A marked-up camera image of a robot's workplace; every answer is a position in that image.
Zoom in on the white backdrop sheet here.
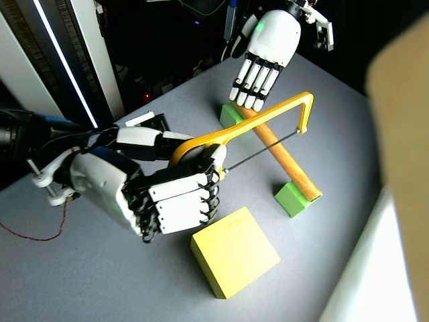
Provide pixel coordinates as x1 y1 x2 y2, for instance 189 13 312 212
317 186 420 322

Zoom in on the grey table cloth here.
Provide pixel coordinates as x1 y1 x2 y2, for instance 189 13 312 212
0 52 385 322

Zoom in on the green support block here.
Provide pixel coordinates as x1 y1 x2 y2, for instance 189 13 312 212
273 180 324 219
219 103 246 130

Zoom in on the white led light strip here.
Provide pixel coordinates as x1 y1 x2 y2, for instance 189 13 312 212
32 0 100 130

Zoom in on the wooden dowel rod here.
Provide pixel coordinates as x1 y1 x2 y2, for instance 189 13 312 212
234 105 324 203

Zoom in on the tan cardboard panel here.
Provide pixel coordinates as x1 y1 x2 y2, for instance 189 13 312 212
364 0 429 322

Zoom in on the red wire on wrist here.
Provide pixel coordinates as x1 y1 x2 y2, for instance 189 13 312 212
0 197 74 243

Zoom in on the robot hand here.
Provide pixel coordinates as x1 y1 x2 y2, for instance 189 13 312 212
229 9 302 113
68 125 229 244

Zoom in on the yellow block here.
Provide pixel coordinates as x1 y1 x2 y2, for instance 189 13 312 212
190 205 282 301

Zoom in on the orange hacksaw with black handle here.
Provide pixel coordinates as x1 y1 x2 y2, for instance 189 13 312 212
167 91 315 184

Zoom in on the white frame post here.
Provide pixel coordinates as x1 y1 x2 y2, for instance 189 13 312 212
68 0 125 119

